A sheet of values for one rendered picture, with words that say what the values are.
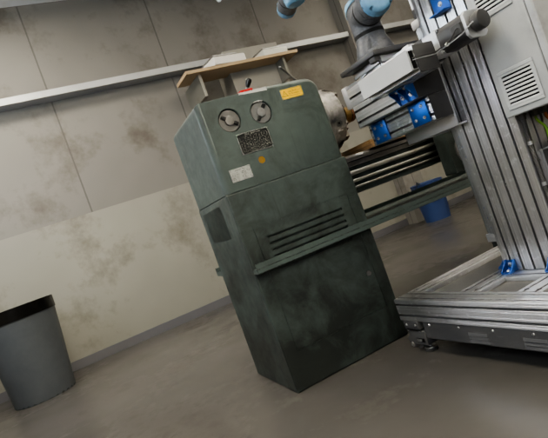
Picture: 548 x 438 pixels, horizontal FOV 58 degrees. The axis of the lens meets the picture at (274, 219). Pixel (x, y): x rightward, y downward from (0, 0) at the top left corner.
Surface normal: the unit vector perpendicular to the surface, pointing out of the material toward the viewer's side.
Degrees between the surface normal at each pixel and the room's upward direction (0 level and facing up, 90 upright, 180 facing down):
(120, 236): 90
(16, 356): 95
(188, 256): 90
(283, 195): 90
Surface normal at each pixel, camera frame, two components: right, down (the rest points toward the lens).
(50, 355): 0.83, -0.21
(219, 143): 0.37, -0.12
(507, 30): -0.85, 0.32
